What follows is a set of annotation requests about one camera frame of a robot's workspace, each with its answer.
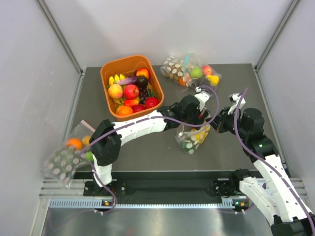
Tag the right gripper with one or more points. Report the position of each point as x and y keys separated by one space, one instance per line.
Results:
x=219 y=122

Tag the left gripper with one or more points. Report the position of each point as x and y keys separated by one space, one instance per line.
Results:
x=200 y=120

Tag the polka dot zip bag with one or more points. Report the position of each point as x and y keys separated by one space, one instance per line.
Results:
x=189 y=139

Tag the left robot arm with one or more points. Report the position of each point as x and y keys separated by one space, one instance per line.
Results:
x=109 y=137

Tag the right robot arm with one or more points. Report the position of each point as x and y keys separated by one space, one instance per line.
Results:
x=281 y=205

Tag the yellow fake fruit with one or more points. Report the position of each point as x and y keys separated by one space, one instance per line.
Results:
x=199 y=138

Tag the purple fake grapes in bag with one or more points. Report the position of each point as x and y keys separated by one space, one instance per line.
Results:
x=205 y=86

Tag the yellow fake pear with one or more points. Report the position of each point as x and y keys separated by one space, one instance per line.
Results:
x=213 y=79

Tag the clear bag with fruit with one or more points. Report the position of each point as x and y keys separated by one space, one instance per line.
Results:
x=191 y=60

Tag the green fake apple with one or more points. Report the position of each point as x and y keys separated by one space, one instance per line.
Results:
x=196 y=72

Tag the red apple in bag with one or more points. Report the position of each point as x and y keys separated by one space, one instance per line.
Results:
x=207 y=70

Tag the brown polka dot bag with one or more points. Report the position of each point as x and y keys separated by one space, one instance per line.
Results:
x=173 y=68

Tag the fake eggplant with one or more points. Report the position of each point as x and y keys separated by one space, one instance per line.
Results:
x=141 y=81

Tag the fake banana bunch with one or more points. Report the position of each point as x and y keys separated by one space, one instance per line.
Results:
x=116 y=77

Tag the orange in left bag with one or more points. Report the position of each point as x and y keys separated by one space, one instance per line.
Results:
x=76 y=143

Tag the left zip bag with fruit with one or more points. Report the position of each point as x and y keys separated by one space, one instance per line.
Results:
x=63 y=163

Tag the dark red fruit in bin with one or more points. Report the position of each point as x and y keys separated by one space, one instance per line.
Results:
x=151 y=102

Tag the orange plastic bin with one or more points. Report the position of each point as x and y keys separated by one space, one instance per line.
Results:
x=128 y=66

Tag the red yellow apple in bin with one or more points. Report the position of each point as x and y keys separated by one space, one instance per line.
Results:
x=143 y=72

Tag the orange in bin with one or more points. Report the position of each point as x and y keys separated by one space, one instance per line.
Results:
x=125 y=111

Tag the peach in bin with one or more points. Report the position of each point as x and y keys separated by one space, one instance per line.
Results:
x=115 y=91

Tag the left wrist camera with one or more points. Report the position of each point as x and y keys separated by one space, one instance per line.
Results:
x=202 y=95

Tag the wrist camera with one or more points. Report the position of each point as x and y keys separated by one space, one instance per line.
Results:
x=235 y=100
x=202 y=95

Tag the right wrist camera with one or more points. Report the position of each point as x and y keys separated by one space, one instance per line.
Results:
x=235 y=100

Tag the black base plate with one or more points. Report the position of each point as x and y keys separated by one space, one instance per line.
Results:
x=165 y=187

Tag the grey cable duct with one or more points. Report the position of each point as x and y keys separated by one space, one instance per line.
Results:
x=106 y=204

